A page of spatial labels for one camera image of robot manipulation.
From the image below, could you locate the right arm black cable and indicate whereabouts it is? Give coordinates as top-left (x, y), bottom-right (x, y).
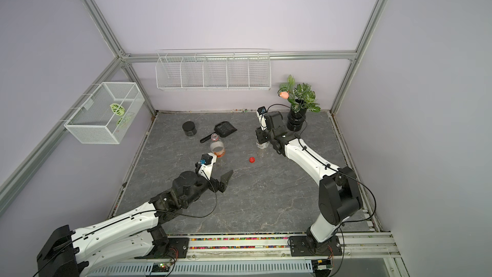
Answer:
top-left (266, 103), bottom-right (377, 224)

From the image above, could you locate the green leaf in basket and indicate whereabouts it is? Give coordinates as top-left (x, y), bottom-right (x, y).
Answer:
top-left (110, 103), bottom-right (126, 117)

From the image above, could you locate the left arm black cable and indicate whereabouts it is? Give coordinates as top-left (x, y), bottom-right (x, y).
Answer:
top-left (165, 169), bottom-right (219, 219)

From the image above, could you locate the black round jar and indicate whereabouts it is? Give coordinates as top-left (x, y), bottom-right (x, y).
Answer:
top-left (182, 121), bottom-right (197, 137)

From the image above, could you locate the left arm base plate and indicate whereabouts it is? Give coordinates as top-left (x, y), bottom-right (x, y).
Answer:
top-left (136, 237), bottom-right (190, 259)

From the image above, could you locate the long white wire shelf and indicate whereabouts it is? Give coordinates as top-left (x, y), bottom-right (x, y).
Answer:
top-left (155, 49), bottom-right (272, 91)

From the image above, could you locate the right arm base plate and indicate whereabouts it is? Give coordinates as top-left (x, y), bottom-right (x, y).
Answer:
top-left (287, 235), bottom-right (342, 258)

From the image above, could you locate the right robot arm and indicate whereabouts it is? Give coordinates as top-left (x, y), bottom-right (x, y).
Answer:
top-left (256, 106), bottom-right (363, 248)

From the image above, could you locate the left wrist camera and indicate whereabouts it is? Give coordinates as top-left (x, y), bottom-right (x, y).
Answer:
top-left (196, 153), bottom-right (217, 180)

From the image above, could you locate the black scoop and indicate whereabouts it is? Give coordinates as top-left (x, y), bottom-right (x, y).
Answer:
top-left (200, 121), bottom-right (237, 143)

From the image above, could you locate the white wire basket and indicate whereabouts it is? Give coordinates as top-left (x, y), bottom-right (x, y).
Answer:
top-left (64, 82), bottom-right (144, 144)

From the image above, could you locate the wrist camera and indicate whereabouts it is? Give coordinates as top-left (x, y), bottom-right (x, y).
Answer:
top-left (256, 106), bottom-right (267, 130)
top-left (196, 153), bottom-right (217, 180)

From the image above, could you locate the clear bottle white label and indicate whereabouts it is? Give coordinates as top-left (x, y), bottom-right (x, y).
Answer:
top-left (256, 141), bottom-right (270, 150)

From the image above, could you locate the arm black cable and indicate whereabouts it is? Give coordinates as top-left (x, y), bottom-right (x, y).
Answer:
top-left (266, 103), bottom-right (377, 224)
top-left (165, 169), bottom-right (219, 219)

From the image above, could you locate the black vase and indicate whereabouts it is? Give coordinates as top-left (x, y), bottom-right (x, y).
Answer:
top-left (286, 104), bottom-right (307, 132)

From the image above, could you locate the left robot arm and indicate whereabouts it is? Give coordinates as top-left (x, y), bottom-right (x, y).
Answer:
top-left (36, 171), bottom-right (233, 276)

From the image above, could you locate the aluminium front rail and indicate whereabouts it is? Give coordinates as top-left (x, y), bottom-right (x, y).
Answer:
top-left (88, 232), bottom-right (409, 276)

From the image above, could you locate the clear bottle red label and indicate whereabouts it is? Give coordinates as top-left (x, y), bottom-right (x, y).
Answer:
top-left (210, 133), bottom-right (225, 158)

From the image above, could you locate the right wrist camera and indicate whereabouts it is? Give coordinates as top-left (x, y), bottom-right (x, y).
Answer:
top-left (256, 106), bottom-right (267, 130)

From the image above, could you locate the artificial green plant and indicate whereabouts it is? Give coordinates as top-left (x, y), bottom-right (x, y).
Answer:
top-left (278, 75), bottom-right (321, 113)

